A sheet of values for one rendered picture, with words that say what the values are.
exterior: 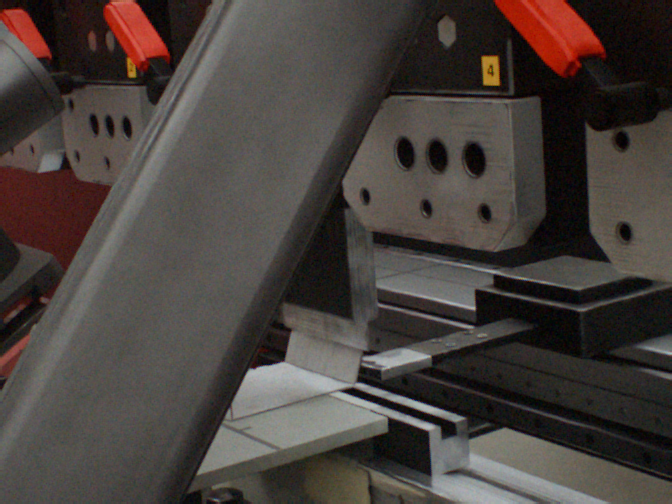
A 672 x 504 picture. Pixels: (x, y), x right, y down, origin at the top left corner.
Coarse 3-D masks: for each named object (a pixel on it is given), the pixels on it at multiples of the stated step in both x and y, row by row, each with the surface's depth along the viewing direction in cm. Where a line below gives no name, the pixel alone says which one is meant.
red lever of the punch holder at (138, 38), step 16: (128, 0) 93; (112, 16) 92; (128, 16) 92; (144, 16) 92; (128, 32) 91; (144, 32) 91; (128, 48) 91; (144, 48) 90; (160, 48) 90; (144, 64) 90; (160, 64) 90; (160, 80) 88; (160, 96) 88
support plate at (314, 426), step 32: (256, 416) 87; (288, 416) 86; (320, 416) 86; (352, 416) 85; (384, 416) 85; (224, 448) 81; (256, 448) 81; (288, 448) 80; (320, 448) 82; (224, 480) 78
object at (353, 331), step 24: (336, 216) 87; (336, 240) 87; (360, 240) 87; (312, 264) 90; (336, 264) 88; (360, 264) 87; (312, 288) 91; (336, 288) 88; (360, 288) 87; (288, 312) 95; (312, 312) 93; (336, 312) 89; (360, 312) 87; (336, 336) 91; (360, 336) 88
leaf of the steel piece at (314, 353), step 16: (304, 336) 97; (288, 352) 98; (304, 352) 96; (320, 352) 95; (336, 352) 93; (352, 352) 92; (304, 368) 96; (320, 368) 95; (336, 368) 93; (352, 368) 92
